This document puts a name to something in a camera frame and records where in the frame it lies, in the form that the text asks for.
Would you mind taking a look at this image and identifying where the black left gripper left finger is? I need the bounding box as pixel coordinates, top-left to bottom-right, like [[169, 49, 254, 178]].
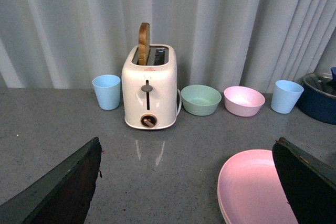
[[1, 137, 102, 223]]

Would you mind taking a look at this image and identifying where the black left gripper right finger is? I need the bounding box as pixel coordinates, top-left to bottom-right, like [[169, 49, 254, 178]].
[[272, 137, 335, 223]]

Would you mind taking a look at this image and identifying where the pink plate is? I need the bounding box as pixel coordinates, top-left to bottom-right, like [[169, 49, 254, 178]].
[[217, 150, 297, 223]]

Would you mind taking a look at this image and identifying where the dark blue pot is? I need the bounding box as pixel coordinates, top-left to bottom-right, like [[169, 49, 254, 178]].
[[296, 82, 336, 125]]

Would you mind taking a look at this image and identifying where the cream white plate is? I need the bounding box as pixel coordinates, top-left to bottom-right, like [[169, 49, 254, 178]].
[[217, 195, 229, 224]]

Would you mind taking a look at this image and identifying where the right light blue cup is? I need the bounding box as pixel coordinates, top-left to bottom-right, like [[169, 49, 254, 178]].
[[271, 80, 304, 114]]

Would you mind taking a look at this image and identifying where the light blue cup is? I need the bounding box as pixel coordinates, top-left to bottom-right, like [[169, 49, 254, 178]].
[[92, 74, 121, 110], [271, 80, 304, 114]]

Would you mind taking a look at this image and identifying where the glass pot lid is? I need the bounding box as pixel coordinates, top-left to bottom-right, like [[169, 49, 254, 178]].
[[303, 67, 335, 97]]

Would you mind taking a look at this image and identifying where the pink bowl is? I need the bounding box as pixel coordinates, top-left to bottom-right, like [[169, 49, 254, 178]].
[[224, 86, 266, 117]]

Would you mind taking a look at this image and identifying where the left light blue cup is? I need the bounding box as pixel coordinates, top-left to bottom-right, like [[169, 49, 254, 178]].
[[92, 74, 121, 110]]

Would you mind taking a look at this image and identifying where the white toaster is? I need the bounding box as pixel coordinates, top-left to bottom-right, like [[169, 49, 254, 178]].
[[121, 44, 181, 130]]

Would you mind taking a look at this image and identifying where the green bowl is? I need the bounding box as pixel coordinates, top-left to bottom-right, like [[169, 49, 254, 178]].
[[181, 84, 222, 116]]

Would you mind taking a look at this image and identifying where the grey curtain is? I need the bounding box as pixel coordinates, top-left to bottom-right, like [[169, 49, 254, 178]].
[[1, 0, 335, 93]]

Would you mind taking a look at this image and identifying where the toast slice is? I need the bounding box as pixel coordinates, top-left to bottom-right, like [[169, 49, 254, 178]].
[[138, 23, 150, 66]]

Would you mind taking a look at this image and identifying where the white toaster cable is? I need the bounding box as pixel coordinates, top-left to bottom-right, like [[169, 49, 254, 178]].
[[175, 89, 183, 116]]

